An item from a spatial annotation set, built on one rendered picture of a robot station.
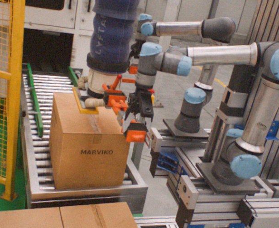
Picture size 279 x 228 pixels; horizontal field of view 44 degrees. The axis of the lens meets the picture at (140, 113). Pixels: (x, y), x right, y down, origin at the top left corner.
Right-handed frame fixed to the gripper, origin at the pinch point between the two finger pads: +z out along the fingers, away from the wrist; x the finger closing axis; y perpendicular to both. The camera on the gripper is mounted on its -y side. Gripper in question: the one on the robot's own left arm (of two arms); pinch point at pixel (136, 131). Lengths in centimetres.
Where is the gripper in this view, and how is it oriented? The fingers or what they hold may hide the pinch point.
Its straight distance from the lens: 139.3
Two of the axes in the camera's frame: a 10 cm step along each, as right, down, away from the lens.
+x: -9.4, -0.6, -3.3
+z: -1.9, 9.1, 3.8
